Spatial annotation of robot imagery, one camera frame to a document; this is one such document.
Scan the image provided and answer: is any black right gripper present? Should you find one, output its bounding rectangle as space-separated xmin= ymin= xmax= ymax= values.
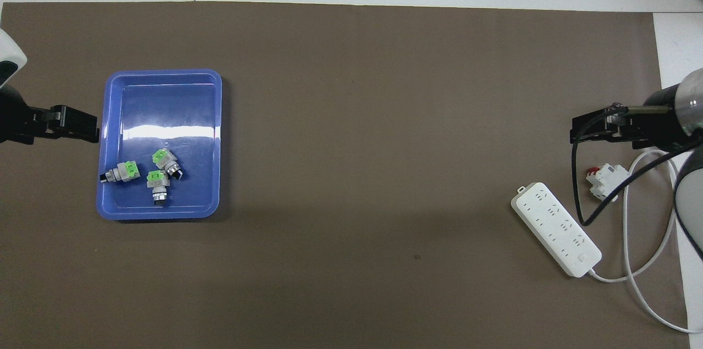
xmin=570 ymin=84 xmax=682 ymax=149

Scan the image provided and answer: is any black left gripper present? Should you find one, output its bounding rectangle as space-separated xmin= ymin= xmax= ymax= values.
xmin=0 ymin=85 xmax=101 ymax=145

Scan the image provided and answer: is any green grey selector switch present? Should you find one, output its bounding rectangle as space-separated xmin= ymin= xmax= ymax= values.
xmin=99 ymin=160 xmax=141 ymax=185
xmin=152 ymin=147 xmax=183 ymax=182
xmin=144 ymin=169 xmax=172 ymax=207

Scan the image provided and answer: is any white red circuit breaker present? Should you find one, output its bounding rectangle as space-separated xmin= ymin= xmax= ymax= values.
xmin=585 ymin=164 xmax=631 ymax=200

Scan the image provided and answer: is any blue plastic tray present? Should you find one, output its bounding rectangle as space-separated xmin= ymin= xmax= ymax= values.
xmin=96 ymin=69 xmax=223 ymax=221

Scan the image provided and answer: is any white power strip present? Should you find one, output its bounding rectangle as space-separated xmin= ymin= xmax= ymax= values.
xmin=511 ymin=182 xmax=603 ymax=278

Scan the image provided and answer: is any brown paper mat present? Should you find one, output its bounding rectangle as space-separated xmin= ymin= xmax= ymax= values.
xmin=0 ymin=2 xmax=693 ymax=349

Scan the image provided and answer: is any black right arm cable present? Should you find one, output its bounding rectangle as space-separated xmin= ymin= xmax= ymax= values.
xmin=571 ymin=104 xmax=703 ymax=227

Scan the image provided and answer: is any white power cable with plug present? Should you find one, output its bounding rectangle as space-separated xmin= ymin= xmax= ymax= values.
xmin=587 ymin=150 xmax=703 ymax=334

